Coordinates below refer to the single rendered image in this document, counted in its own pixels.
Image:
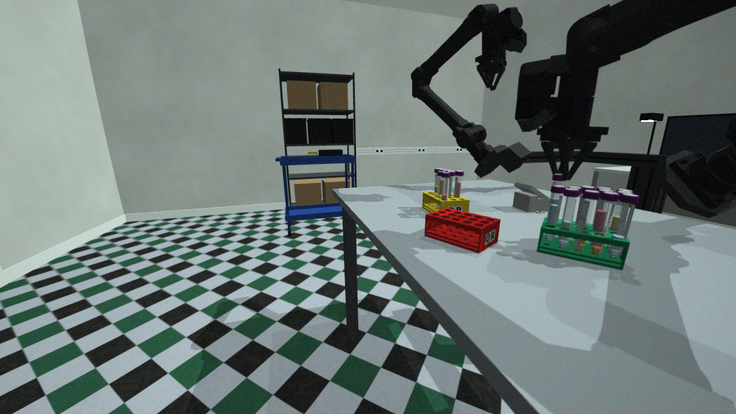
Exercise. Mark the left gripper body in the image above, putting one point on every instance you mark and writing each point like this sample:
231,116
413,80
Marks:
573,133

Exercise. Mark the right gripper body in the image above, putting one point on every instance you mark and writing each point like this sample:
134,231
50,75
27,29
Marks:
489,57

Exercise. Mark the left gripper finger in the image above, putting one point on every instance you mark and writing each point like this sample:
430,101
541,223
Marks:
548,148
565,148

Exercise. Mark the yellow tube rack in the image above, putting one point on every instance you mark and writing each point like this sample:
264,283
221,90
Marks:
430,198

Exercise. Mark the red tube rack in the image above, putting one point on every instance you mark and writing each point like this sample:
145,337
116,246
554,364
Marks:
454,227

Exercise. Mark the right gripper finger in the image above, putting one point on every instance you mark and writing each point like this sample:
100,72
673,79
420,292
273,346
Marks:
500,71
491,65

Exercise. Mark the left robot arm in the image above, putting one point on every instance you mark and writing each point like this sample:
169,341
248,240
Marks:
599,39

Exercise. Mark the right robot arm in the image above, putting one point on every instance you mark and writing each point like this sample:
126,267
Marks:
504,30

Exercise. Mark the green tube rack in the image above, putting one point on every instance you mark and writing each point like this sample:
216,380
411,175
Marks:
602,259

